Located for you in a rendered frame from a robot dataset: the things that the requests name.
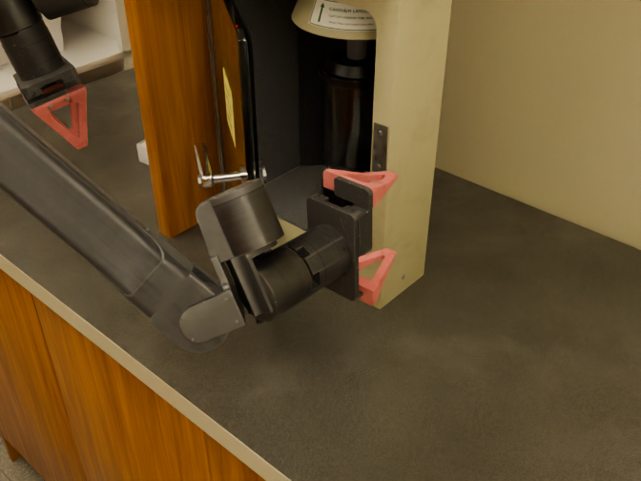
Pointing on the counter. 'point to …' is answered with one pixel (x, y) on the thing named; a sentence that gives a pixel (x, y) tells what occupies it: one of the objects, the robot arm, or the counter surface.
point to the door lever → (211, 169)
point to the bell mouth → (334, 20)
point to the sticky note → (229, 107)
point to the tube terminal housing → (403, 131)
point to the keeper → (380, 147)
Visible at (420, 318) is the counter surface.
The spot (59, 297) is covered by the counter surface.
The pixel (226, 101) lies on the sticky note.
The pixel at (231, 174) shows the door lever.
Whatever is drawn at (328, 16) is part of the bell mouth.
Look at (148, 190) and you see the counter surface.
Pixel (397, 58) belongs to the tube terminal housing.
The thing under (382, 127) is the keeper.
